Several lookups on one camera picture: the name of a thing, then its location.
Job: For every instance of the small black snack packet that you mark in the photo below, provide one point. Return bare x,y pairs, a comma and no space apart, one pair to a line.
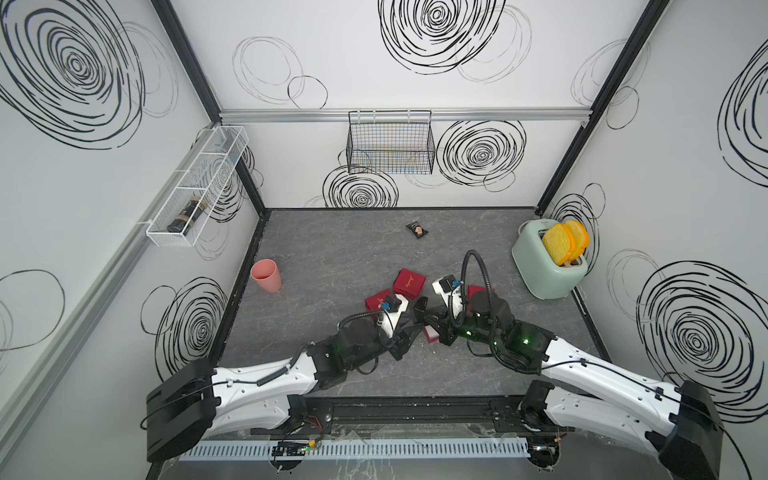
417,229

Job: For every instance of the black vertical frame post right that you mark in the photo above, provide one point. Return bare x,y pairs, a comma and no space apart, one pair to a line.
625,60

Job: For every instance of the dark bottle on shelf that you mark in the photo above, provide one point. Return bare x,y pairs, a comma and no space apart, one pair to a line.
188,215

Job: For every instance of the black vertical frame post left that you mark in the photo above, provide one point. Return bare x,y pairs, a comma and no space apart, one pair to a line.
183,48

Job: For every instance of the mint green toaster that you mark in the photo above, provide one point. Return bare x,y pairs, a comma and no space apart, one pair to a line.
543,278

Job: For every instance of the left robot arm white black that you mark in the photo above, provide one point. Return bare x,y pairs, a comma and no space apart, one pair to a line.
203,400

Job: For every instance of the white wire wall shelf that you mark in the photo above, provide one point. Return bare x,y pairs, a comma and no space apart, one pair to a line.
214,157

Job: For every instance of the black wire wall basket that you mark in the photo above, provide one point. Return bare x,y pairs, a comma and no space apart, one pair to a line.
395,142

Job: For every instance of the black vertical frame post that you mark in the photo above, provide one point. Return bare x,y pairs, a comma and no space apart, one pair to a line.
625,60
183,48

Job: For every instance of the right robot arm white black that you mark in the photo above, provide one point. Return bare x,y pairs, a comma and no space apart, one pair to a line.
677,424

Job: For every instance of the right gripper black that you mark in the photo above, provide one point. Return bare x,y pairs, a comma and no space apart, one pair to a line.
443,326

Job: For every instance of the red jewelry box base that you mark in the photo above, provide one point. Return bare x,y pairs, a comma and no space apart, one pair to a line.
431,334

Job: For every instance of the pink plastic cup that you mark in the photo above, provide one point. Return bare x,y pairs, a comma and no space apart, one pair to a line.
266,274

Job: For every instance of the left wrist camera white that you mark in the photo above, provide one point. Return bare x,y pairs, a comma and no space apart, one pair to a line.
392,309

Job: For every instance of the red jewelry box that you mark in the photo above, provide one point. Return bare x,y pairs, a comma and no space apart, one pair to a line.
374,302
409,284

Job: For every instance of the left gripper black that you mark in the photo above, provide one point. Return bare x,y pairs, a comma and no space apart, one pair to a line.
402,342

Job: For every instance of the yellow toast slice front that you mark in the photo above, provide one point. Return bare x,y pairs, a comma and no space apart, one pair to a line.
559,243

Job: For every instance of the white slotted cable duct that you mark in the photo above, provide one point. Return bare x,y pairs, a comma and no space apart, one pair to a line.
439,448

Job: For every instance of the orange toast slice back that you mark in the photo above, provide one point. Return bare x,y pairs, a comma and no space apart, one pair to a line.
581,238

